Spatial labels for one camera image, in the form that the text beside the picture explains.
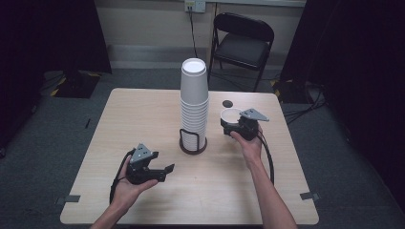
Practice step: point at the person's left hand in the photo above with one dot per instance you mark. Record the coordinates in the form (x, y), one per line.
(127, 192)

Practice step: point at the dark curtain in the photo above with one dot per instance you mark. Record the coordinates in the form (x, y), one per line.
(359, 63)
(47, 38)

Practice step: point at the black folding chair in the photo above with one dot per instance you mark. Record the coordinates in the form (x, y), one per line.
(245, 47)

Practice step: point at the person's right hand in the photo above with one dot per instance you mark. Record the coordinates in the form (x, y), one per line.
(251, 149)

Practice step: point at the white wall socket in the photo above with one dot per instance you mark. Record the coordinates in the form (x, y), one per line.
(195, 5)

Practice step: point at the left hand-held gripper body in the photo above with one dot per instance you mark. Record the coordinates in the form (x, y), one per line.
(141, 165)

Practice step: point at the black stand base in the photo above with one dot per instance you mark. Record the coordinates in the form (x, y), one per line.
(76, 86)

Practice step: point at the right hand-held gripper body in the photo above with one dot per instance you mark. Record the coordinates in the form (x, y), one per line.
(250, 125)

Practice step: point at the stack of white paper cups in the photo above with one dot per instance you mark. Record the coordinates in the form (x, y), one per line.
(194, 95)

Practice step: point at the grey floor tape strip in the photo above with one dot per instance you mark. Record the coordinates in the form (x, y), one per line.
(309, 196)
(68, 199)

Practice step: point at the single white paper cup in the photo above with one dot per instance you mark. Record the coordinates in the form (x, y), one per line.
(230, 115)

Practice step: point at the black round table grommet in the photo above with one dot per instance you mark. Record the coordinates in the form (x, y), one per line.
(227, 103)

